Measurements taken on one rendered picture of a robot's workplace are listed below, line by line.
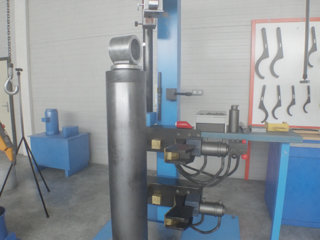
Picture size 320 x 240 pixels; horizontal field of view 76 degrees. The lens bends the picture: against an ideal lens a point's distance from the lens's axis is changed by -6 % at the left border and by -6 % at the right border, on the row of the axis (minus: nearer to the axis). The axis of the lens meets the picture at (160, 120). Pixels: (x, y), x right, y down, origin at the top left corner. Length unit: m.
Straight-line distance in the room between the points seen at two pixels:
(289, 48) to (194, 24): 1.42
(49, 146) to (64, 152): 0.32
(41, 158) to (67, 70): 1.69
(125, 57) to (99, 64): 2.96
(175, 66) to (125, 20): 2.24
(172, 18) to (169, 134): 0.98
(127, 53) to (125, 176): 0.62
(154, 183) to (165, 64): 1.01
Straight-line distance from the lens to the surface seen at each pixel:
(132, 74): 1.08
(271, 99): 3.48
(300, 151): 2.45
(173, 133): 1.70
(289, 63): 3.55
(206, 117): 1.65
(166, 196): 1.89
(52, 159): 3.94
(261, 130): 1.77
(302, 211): 2.69
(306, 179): 2.55
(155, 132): 1.74
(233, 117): 1.66
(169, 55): 1.92
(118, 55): 1.14
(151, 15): 1.44
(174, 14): 2.00
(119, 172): 1.16
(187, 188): 1.82
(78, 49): 4.36
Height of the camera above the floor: 1.37
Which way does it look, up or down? 8 degrees down
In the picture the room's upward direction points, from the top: straight up
